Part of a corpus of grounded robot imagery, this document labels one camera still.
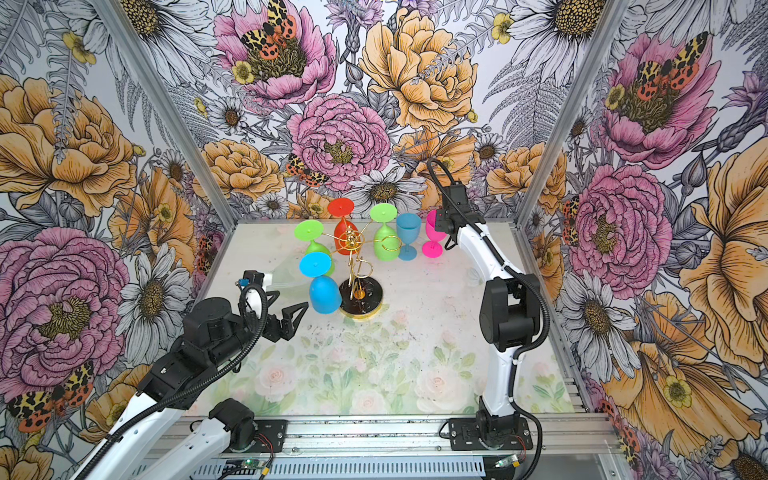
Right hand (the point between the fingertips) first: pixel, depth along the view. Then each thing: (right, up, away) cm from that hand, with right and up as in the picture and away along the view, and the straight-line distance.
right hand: (450, 224), depth 96 cm
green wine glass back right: (-20, -6, -5) cm, 22 cm away
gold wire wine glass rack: (-29, -23, +2) cm, 37 cm away
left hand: (-42, -22, -25) cm, 53 cm away
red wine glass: (-30, -4, -20) cm, 36 cm away
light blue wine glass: (-13, 0, +4) cm, 14 cm away
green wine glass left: (-39, -3, -18) cm, 43 cm away
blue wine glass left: (-35, -19, -18) cm, 44 cm away
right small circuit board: (+9, -58, -24) cm, 63 cm away
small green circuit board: (-52, -58, -24) cm, 81 cm away
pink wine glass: (-4, -8, +13) cm, 15 cm away
